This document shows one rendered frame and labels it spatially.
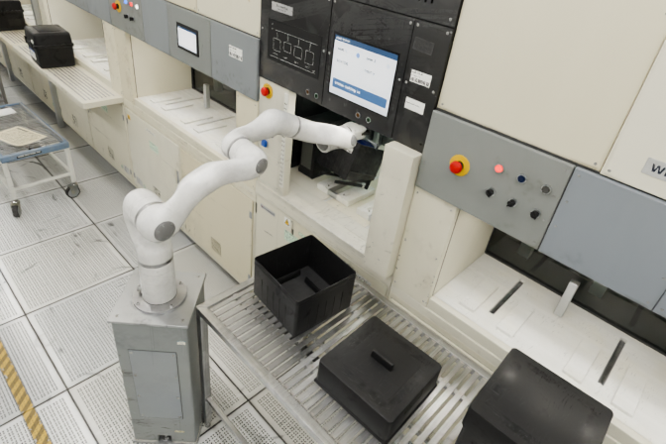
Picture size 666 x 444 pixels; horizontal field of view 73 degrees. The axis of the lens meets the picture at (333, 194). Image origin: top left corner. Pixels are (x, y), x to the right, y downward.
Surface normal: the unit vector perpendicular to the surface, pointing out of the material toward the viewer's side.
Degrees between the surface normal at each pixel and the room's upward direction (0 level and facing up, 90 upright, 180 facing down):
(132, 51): 90
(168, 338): 90
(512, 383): 0
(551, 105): 90
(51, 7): 90
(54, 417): 0
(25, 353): 0
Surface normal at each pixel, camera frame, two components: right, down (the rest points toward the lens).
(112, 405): 0.11, -0.84
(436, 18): -0.70, 0.31
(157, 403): 0.01, 0.53
